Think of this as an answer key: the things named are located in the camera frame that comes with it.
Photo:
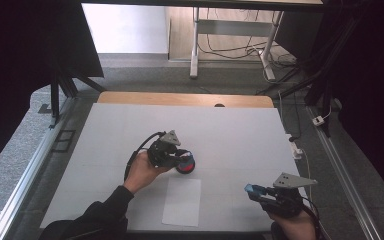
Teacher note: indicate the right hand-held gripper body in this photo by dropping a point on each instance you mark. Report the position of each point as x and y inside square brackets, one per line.
[285, 196]

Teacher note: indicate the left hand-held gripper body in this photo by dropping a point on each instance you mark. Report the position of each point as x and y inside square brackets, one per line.
[161, 151]

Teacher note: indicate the blue stamp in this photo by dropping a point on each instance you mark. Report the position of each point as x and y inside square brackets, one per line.
[188, 156]

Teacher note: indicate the round red ink pad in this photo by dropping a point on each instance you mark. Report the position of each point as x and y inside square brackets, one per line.
[186, 167]

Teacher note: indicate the blue stamp cap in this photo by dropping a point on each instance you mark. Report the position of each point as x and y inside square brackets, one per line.
[255, 190]

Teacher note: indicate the white paper sheet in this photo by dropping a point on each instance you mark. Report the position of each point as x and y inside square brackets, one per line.
[181, 203]

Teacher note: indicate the person's left hand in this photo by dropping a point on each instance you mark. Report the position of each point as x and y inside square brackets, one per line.
[141, 173]

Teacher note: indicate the person's right hand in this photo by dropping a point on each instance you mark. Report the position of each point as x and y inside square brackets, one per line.
[295, 228]

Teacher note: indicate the small white adapter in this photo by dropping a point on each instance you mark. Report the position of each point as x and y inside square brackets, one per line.
[318, 120]

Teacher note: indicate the black tape floor marking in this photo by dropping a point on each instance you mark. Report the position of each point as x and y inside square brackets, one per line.
[64, 140]

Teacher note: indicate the black metal stand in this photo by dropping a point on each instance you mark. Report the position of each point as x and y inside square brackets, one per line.
[316, 76]
[61, 90]

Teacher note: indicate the black curtain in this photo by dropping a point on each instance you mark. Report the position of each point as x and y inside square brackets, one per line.
[373, 83]
[20, 66]

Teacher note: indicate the aluminium rail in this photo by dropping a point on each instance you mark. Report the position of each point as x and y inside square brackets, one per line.
[26, 173]
[343, 173]

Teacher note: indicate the white desk frame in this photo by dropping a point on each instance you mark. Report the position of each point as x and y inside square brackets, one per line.
[230, 28]

